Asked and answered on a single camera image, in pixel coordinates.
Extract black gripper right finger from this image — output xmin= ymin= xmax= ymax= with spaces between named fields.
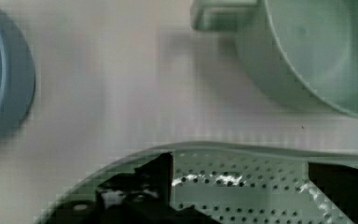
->
xmin=308 ymin=162 xmax=358 ymax=224

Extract green plastic strainer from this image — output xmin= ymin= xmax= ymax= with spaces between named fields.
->
xmin=36 ymin=142 xmax=358 ymax=224

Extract green mug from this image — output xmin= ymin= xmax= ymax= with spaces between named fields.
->
xmin=190 ymin=0 xmax=358 ymax=119

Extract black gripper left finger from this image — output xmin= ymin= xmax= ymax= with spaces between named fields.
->
xmin=48 ymin=153 xmax=220 ymax=224

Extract blue bowl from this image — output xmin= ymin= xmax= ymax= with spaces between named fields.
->
xmin=0 ymin=8 xmax=35 ymax=140

